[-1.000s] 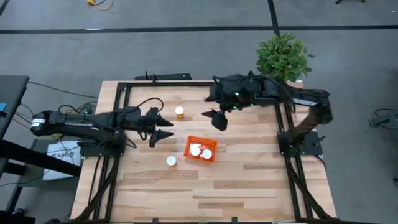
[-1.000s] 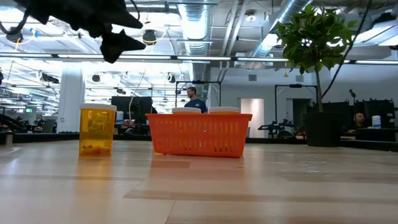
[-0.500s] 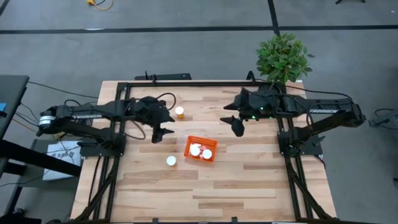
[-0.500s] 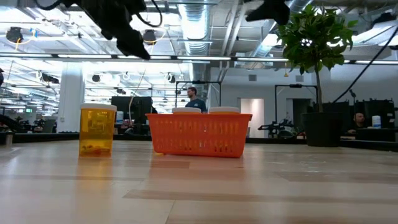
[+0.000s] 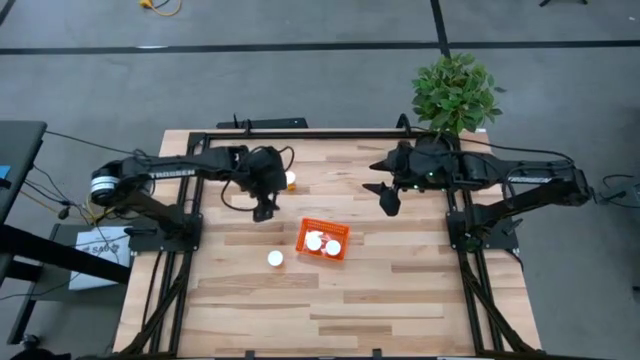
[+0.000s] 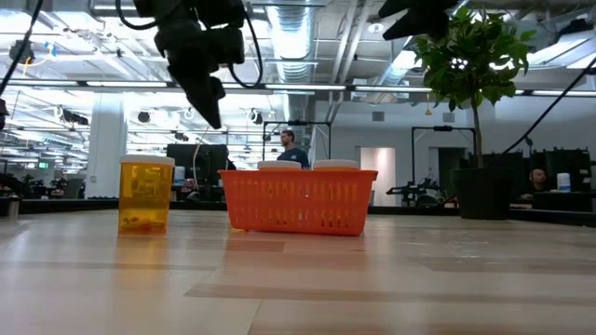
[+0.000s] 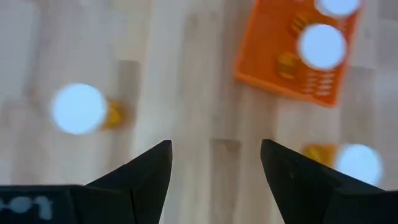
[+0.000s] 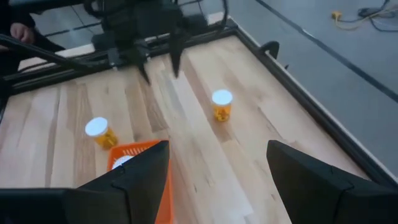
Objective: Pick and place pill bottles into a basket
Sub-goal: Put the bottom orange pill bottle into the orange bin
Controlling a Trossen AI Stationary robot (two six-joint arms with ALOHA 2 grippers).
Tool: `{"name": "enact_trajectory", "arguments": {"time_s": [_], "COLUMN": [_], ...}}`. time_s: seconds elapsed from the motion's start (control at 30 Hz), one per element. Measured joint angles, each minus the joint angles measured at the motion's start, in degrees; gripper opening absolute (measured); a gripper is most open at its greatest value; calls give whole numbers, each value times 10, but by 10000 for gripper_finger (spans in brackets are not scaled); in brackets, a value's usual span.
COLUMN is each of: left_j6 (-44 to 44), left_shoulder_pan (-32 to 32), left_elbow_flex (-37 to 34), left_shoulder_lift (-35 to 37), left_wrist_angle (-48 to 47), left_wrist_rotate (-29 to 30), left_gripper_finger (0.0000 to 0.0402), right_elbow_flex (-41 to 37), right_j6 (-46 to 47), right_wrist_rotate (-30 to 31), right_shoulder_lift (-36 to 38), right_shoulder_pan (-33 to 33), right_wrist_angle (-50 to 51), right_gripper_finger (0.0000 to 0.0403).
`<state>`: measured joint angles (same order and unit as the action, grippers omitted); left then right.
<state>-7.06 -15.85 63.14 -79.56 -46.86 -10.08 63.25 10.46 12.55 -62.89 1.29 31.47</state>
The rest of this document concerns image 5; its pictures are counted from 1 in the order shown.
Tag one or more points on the black desk beam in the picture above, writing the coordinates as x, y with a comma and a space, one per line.
50, 252

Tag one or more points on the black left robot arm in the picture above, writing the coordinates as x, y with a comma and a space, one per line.
175, 167

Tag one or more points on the black metal table frame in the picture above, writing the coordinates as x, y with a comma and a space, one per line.
325, 135

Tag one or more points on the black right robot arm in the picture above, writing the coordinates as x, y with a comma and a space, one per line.
530, 177

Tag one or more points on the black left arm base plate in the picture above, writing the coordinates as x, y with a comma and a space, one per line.
150, 242

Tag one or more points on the blue object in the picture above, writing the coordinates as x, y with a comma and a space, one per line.
2, 172

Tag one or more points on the green potted plant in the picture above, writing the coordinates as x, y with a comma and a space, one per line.
452, 95

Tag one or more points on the black router with antennas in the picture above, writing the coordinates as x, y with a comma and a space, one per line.
270, 123

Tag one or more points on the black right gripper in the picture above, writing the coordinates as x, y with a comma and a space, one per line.
420, 165

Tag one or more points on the orange plastic basket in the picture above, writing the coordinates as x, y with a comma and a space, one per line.
325, 226

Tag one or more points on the grey desk top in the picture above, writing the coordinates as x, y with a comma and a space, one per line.
20, 150

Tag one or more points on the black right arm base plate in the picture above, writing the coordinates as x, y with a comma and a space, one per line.
500, 240

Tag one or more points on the black chair part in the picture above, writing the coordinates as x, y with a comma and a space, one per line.
40, 356

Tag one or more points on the black power adapter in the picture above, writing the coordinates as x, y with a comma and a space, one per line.
63, 212

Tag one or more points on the white printed paper sheet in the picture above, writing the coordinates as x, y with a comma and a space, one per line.
107, 242

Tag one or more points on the black table clamp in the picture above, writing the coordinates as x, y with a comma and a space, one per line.
376, 353
250, 354

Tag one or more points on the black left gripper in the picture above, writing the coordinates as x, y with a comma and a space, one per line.
262, 170

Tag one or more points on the black caster wheel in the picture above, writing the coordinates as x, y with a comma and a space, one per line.
30, 341

